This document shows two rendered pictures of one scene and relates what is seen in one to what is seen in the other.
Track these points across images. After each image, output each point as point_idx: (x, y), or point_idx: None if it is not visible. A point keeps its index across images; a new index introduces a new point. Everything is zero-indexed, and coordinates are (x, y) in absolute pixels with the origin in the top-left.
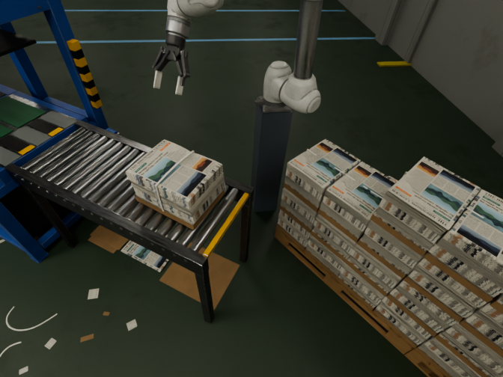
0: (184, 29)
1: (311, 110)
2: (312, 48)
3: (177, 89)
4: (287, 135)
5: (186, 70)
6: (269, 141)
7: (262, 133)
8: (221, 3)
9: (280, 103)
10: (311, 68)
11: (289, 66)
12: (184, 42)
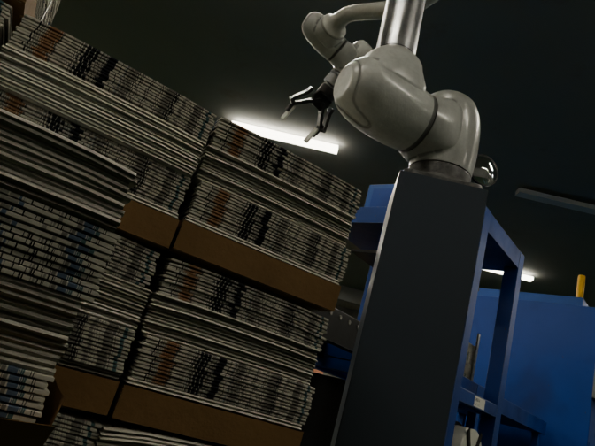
0: (328, 75)
1: (335, 92)
2: (387, 3)
3: (282, 114)
4: (382, 244)
5: (293, 95)
6: (372, 275)
7: (376, 252)
8: (322, 25)
9: (409, 166)
10: (383, 32)
11: (452, 90)
12: (324, 86)
